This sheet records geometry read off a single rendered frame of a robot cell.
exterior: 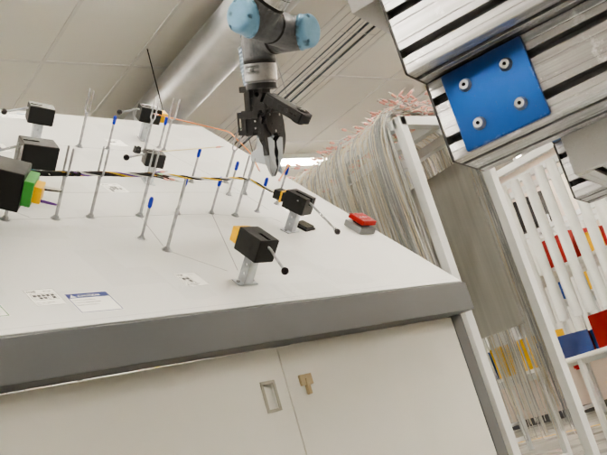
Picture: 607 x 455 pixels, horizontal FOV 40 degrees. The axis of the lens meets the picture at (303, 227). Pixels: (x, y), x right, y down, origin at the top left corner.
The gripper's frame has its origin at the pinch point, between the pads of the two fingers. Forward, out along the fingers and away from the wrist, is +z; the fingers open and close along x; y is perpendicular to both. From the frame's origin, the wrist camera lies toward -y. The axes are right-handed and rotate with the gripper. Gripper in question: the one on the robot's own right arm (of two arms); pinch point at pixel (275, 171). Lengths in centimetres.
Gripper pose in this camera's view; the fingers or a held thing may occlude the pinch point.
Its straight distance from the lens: 190.3
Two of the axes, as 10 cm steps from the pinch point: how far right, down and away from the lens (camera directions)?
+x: -5.2, 1.2, -8.5
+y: -8.5, 0.2, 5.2
